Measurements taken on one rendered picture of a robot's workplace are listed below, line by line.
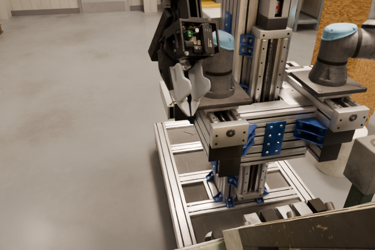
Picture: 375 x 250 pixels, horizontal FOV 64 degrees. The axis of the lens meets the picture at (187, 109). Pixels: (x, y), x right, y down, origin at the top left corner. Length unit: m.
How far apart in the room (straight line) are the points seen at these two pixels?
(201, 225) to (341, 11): 1.93
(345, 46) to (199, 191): 1.15
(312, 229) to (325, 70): 0.97
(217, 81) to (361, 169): 0.61
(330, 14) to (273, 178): 1.45
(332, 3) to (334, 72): 1.50
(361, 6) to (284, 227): 2.28
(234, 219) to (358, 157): 0.80
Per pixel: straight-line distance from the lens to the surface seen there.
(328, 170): 2.52
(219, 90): 1.12
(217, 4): 6.96
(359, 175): 1.29
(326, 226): 0.41
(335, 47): 1.31
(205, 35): 0.50
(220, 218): 1.78
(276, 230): 0.53
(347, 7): 2.71
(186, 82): 0.49
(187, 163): 2.09
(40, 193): 2.42
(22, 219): 2.30
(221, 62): 1.09
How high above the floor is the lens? 1.57
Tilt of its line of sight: 30 degrees down
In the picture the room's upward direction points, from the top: straight up
